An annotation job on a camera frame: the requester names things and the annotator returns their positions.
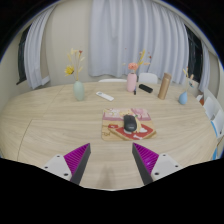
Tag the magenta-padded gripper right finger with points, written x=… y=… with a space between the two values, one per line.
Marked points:
x=147 y=159

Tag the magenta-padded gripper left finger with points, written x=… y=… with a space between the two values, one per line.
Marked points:
x=76 y=159

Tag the black computer mouse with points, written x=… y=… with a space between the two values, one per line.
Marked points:
x=130 y=123

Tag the cartoon print mouse pad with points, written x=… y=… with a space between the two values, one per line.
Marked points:
x=113 y=128

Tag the green vase with yellow flowers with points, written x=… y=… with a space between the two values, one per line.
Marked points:
x=78 y=90

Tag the black pen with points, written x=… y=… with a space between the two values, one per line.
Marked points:
x=135 y=91

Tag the white remote control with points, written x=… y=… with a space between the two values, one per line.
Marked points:
x=105 y=96

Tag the blue vase with dried flowers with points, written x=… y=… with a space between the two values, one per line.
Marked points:
x=182 y=98

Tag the small black box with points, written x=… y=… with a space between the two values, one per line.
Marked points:
x=145 y=88

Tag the tan insulated bottle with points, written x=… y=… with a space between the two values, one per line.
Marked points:
x=164 y=86

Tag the pink vase with orange flowers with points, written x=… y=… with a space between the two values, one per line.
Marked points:
x=131 y=83

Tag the thin white curtain strip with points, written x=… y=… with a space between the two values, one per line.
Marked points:
x=204 y=66

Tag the narrow white curtain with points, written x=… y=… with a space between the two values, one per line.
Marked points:
x=38 y=50

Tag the dark window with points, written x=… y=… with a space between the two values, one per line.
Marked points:
x=194 y=53
x=22 y=56

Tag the wide white curtain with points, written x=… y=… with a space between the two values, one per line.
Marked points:
x=136 y=40

